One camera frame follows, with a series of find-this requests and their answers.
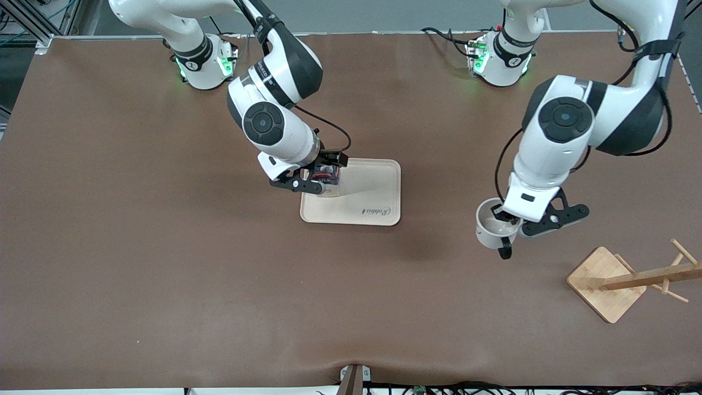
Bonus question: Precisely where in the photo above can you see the black cables along table edge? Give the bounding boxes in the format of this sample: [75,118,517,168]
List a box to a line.
[317,381,702,395]

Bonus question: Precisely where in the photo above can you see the white cup black handle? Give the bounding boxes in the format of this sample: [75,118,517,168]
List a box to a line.
[475,197,523,261]

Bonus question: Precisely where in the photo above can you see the black base cable bundle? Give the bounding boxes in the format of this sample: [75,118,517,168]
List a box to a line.
[421,26,479,59]

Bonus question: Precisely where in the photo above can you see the aluminium frame post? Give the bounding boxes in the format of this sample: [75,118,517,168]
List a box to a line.
[0,0,55,44]

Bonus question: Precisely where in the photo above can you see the cream plastic tray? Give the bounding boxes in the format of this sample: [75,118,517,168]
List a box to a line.
[300,158,401,226]

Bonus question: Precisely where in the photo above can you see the metal table clamp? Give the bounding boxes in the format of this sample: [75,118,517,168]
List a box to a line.
[339,363,373,395]

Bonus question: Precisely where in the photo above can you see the blue milk carton green cap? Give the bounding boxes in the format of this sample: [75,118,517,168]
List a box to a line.
[310,163,342,199]

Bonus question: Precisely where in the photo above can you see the wooden cup rack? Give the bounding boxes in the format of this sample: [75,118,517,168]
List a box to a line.
[566,238,702,324]

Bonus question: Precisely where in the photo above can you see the thin black base cable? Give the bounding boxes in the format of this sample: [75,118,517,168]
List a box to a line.
[210,15,242,40]

